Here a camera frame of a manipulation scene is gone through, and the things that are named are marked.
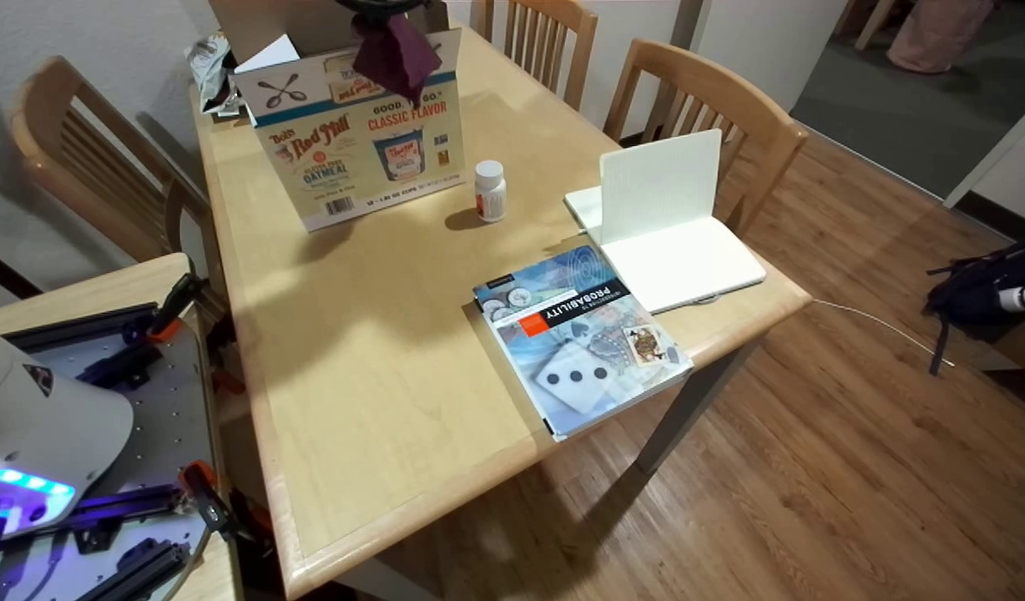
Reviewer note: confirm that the wooden chair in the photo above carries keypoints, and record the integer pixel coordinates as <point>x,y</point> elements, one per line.
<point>545,37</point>
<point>95,162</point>
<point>760,137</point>

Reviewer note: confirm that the open white book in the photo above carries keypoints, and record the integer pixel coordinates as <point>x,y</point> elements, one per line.
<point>651,215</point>

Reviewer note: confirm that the black clamp orange handle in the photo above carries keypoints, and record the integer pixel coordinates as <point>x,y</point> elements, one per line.
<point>136,320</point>

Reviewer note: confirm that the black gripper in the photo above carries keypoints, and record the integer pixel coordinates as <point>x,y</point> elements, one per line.
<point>379,8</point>

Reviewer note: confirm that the blue dice cover book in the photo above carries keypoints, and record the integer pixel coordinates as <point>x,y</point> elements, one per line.
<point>579,343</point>

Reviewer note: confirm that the maroon cloth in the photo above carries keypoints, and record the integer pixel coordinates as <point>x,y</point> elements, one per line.
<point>395,53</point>

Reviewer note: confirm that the crumpled plastic bag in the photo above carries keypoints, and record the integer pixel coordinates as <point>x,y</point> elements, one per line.
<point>212,68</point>

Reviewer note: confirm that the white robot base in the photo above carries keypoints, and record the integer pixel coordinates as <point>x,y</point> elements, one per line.
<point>56,440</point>

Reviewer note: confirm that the printed carton box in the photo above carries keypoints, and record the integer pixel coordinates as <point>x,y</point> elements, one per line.
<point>339,142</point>

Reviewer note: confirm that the pink clothed person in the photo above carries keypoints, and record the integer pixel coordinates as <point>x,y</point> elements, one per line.
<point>936,34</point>

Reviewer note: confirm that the wooden chair far middle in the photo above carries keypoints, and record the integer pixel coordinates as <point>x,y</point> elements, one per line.
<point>545,37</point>

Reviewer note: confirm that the black backpack on floor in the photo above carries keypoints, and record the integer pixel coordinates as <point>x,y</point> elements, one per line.
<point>975,292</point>

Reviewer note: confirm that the white pill bottle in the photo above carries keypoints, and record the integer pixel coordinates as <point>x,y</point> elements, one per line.
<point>488,188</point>

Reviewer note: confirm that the wooden chair right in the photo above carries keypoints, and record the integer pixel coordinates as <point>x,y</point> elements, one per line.
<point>760,137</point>

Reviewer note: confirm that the wooden side table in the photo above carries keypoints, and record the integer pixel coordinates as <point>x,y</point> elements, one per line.
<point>136,532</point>

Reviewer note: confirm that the wooden chair left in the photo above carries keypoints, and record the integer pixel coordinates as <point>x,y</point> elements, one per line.
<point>95,162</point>

